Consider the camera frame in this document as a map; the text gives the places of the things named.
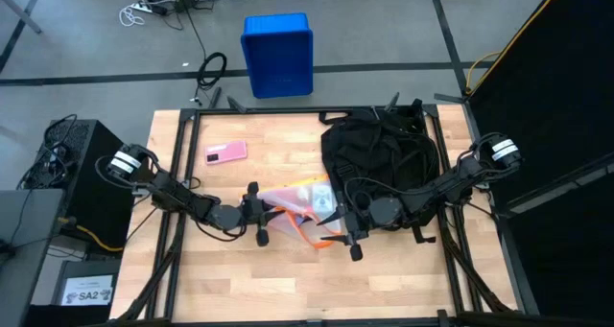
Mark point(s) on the grey desk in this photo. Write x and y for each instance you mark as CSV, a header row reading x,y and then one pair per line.
x,y
24,250

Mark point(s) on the black computer tower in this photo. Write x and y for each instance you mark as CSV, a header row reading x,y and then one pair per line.
x,y
96,212

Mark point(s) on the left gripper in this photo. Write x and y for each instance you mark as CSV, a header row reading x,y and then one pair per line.
x,y
253,212

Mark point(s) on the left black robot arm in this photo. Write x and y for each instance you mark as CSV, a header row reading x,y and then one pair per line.
x,y
177,200

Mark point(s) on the blue plastic bin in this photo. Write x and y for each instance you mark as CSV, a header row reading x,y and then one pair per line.
x,y
278,56

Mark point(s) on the grey table leg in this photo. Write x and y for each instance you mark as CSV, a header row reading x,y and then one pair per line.
x,y
21,13

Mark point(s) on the white SA2 label sign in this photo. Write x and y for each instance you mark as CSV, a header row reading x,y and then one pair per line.
x,y
87,290

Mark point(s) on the black partition with yellow edge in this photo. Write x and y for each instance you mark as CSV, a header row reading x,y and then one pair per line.
x,y
561,101

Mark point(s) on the mesh pouch with orange zipper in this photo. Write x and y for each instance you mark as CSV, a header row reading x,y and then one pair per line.
x,y
297,207

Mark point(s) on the black storage box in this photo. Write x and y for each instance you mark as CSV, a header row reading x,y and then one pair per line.
x,y
77,267

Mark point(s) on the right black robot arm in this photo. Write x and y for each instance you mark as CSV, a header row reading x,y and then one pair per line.
x,y
432,190

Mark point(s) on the black backpack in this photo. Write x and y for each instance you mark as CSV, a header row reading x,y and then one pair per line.
x,y
379,149

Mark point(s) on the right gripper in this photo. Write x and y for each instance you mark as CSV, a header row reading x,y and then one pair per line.
x,y
356,226

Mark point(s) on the black metal table frame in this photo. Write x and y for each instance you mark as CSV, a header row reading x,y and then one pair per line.
x,y
268,110

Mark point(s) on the pink smartphone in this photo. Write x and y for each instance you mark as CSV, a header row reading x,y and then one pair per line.
x,y
226,152

